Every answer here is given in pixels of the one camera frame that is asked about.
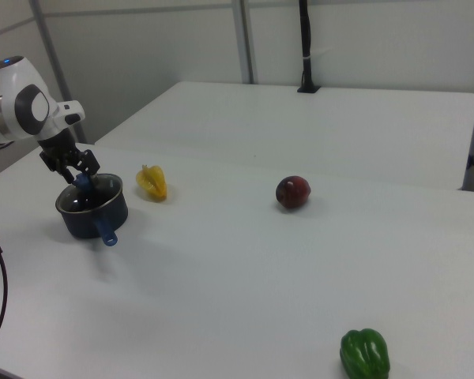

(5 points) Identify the dark red apple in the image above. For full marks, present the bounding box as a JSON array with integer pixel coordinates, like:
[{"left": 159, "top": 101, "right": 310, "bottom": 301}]
[{"left": 275, "top": 175, "right": 311, "bottom": 210}]

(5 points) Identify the green bell pepper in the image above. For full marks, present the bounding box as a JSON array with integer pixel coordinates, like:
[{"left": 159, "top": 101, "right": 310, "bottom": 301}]
[{"left": 339, "top": 328, "right": 391, "bottom": 379}]

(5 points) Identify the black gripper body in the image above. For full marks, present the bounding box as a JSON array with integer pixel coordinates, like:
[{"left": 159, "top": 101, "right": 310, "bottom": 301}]
[{"left": 37, "top": 132, "right": 81, "bottom": 174}]

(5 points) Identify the black pole with base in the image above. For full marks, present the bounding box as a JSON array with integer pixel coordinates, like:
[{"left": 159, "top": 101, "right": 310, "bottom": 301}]
[{"left": 297, "top": 0, "right": 321, "bottom": 94}]

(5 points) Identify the dark pot with blue handle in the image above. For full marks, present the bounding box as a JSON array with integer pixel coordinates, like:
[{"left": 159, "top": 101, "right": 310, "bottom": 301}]
[{"left": 55, "top": 173, "right": 130, "bottom": 249}]

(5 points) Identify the glass lid with blue knob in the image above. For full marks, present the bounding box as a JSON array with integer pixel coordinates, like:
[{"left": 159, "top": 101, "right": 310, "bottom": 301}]
[{"left": 55, "top": 172, "right": 124, "bottom": 214}]

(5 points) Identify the yellow bell pepper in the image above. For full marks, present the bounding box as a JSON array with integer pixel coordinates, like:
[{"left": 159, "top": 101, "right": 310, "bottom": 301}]
[{"left": 136, "top": 164, "right": 169, "bottom": 202}]

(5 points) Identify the grey partition frame post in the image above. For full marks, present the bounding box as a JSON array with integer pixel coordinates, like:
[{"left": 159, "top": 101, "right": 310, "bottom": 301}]
[
  {"left": 28, "top": 0, "right": 88, "bottom": 145},
  {"left": 231, "top": 0, "right": 258, "bottom": 84}
]

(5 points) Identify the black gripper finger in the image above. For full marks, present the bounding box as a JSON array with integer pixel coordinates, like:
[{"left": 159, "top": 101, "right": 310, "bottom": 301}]
[
  {"left": 57, "top": 155, "right": 81, "bottom": 185},
  {"left": 77, "top": 149, "right": 102, "bottom": 178}
]

